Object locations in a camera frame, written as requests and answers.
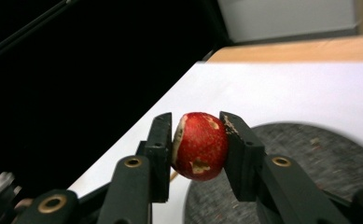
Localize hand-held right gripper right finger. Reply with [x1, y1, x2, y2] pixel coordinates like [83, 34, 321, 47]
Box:
[218, 110, 352, 224]

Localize round black plate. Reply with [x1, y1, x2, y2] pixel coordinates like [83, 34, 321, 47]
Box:
[183, 121, 363, 224]

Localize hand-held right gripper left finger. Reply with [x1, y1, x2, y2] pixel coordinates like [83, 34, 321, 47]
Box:
[96, 112, 174, 224]

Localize red apple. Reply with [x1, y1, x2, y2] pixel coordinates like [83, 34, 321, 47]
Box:
[171, 111, 230, 182]

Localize white cabinet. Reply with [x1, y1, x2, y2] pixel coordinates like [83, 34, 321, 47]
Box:
[216, 0, 359, 44]

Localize black metal frame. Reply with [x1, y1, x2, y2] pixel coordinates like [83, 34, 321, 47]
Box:
[0, 0, 77, 68]

